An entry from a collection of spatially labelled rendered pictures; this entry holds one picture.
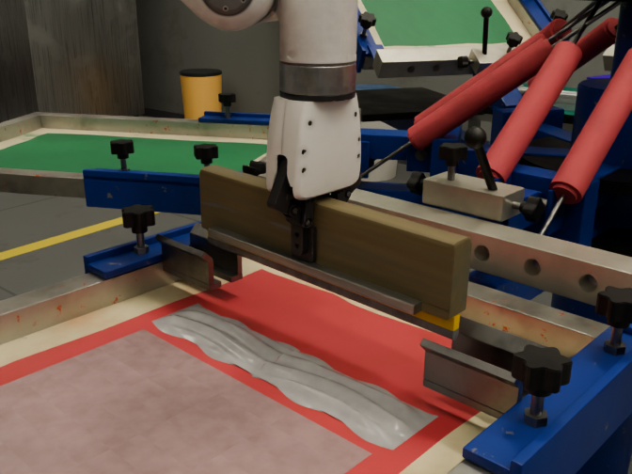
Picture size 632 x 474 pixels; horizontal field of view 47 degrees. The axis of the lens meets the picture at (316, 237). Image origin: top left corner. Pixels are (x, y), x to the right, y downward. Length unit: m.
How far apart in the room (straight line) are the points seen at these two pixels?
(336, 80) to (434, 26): 1.44
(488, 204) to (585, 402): 0.38
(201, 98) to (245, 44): 0.62
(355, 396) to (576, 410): 0.20
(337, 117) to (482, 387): 0.29
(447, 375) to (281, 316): 0.27
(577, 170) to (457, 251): 0.49
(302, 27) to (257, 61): 5.62
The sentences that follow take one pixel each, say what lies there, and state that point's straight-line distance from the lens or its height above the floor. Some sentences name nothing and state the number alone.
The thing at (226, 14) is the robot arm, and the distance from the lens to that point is 0.65.
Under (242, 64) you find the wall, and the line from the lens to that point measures 6.44.
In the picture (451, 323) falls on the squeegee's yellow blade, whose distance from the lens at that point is 0.69.
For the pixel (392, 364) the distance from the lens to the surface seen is 0.78.
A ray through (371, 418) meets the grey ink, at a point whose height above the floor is 0.96.
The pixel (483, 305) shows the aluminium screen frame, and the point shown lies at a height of 0.98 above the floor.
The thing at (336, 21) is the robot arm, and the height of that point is 1.30.
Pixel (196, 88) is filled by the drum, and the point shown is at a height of 0.45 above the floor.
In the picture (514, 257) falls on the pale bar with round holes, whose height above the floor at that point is 1.02.
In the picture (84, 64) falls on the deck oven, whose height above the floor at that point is 0.63.
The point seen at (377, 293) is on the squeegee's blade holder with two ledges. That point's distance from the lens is 0.70.
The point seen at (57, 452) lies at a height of 0.96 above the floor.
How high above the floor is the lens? 1.34
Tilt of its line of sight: 20 degrees down
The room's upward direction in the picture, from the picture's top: straight up
